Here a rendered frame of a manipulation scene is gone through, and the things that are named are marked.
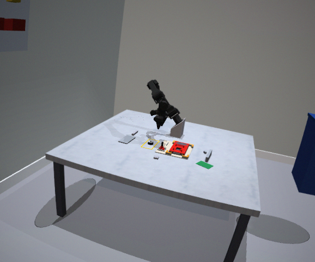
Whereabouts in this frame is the green rectangular patch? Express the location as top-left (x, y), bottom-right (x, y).
top-left (196, 161), bottom-right (213, 169)

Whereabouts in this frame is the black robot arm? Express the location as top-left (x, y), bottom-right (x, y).
top-left (147, 80), bottom-right (184, 126)

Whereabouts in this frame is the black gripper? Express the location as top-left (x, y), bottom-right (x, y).
top-left (154, 107), bottom-right (168, 129)

